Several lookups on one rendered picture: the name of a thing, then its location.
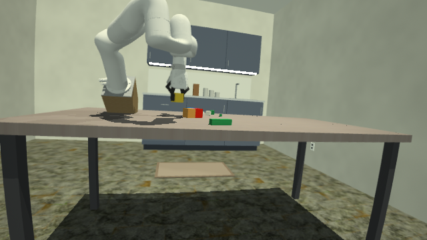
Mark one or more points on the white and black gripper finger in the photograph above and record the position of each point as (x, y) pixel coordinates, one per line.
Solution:
(171, 91)
(184, 91)

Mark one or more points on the green rectangular bar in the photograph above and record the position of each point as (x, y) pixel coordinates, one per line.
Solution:
(220, 121)

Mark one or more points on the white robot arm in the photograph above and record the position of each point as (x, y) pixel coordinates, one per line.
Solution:
(152, 18)

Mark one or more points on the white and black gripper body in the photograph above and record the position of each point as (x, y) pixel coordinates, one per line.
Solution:
(178, 78)

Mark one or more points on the red cube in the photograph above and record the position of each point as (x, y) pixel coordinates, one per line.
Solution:
(198, 113)

